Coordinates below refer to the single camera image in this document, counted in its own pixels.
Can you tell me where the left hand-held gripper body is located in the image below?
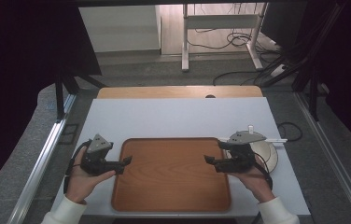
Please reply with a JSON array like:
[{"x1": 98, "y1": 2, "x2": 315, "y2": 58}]
[{"x1": 79, "y1": 133, "x2": 125, "y2": 176}]

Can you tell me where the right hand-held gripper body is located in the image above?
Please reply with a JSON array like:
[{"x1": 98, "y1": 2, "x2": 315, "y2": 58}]
[{"x1": 218, "y1": 130, "x2": 268, "y2": 174}]

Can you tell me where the white bowl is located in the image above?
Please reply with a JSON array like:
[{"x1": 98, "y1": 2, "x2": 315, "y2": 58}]
[{"x1": 249, "y1": 141, "x2": 273, "y2": 166}]

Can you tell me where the white plate dark rim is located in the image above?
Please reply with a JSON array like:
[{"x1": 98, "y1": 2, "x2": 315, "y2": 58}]
[{"x1": 225, "y1": 140, "x2": 279, "y2": 175}]

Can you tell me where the brown wooden tray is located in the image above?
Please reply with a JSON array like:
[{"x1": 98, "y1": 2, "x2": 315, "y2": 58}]
[{"x1": 111, "y1": 136, "x2": 232, "y2": 213}]

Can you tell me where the person's right hand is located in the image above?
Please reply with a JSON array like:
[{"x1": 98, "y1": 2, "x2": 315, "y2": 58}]
[{"x1": 228, "y1": 154, "x2": 276, "y2": 203}]

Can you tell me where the person's left hand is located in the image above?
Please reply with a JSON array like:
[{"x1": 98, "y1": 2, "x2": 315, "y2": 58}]
[{"x1": 65, "y1": 146, "x2": 117, "y2": 204}]

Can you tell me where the black floor plate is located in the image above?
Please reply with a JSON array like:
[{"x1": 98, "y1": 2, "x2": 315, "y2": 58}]
[{"x1": 59, "y1": 123, "x2": 80, "y2": 146}]

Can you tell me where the black metal stand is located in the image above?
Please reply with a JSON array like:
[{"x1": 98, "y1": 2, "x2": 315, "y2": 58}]
[
  {"x1": 54, "y1": 66, "x2": 107, "y2": 123},
  {"x1": 260, "y1": 0, "x2": 347, "y2": 122}
]

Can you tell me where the white power strip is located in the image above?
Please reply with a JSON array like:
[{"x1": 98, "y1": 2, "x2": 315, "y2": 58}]
[{"x1": 270, "y1": 63, "x2": 289, "y2": 78}]

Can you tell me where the white cabinet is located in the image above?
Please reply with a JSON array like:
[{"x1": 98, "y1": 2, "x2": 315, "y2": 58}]
[{"x1": 78, "y1": 5, "x2": 162, "y2": 53}]

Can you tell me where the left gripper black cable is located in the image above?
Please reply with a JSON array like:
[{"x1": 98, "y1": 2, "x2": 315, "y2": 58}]
[{"x1": 63, "y1": 139, "x2": 92, "y2": 194}]

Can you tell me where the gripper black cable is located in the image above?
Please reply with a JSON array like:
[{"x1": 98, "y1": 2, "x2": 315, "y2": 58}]
[
  {"x1": 63, "y1": 139, "x2": 92, "y2": 194},
  {"x1": 252, "y1": 152, "x2": 274, "y2": 190}
]

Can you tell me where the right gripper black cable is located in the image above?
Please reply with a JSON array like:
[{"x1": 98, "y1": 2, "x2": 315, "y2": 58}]
[{"x1": 252, "y1": 152, "x2": 274, "y2": 190}]

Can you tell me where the aluminium rail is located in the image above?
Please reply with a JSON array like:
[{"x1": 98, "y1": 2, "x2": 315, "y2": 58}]
[
  {"x1": 293, "y1": 91, "x2": 351, "y2": 224},
  {"x1": 7, "y1": 92, "x2": 78, "y2": 224}
]

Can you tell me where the black looped cable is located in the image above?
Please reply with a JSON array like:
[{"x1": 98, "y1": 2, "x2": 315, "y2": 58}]
[{"x1": 276, "y1": 121, "x2": 304, "y2": 143}]

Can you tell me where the black floor cables bundle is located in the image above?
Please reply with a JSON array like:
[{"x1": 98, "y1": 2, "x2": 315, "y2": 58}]
[{"x1": 186, "y1": 3, "x2": 285, "y2": 63}]

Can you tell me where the white desk frame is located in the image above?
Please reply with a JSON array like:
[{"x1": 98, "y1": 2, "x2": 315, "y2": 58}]
[{"x1": 181, "y1": 3, "x2": 270, "y2": 73}]

